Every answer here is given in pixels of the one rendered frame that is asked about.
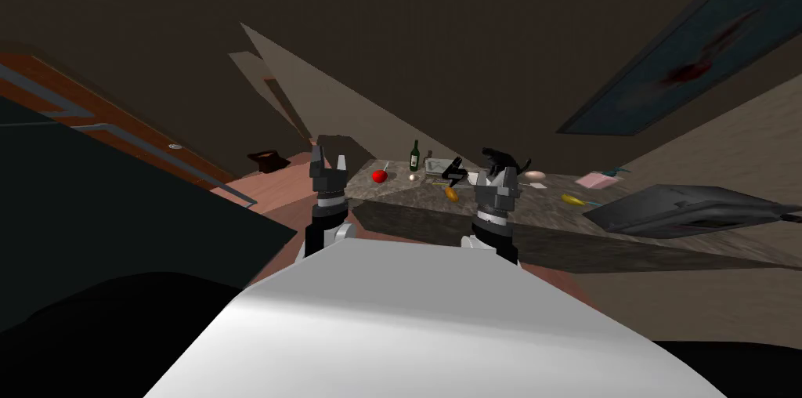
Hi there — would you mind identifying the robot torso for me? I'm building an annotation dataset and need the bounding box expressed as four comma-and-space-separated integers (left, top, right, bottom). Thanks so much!
143, 237, 728, 398

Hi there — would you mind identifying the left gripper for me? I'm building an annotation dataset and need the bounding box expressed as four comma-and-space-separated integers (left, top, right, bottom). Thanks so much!
310, 144, 349, 201

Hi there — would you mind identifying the brown wooden door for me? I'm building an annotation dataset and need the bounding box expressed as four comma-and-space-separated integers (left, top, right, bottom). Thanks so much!
0, 52, 259, 208

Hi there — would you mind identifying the dark framed wall picture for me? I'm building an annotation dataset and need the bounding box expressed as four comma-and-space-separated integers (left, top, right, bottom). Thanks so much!
556, 0, 802, 137

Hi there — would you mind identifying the black lumpy object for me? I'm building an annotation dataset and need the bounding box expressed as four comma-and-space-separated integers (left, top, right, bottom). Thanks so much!
481, 147, 533, 176

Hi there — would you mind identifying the black faucet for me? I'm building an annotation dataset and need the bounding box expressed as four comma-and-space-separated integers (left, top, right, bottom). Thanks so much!
441, 157, 466, 189

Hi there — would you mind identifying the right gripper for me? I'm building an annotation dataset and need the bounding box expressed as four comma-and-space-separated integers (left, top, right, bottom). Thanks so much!
473, 165, 522, 216

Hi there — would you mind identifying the grey sink basin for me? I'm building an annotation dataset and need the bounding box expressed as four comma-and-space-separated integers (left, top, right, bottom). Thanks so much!
424, 157, 466, 176

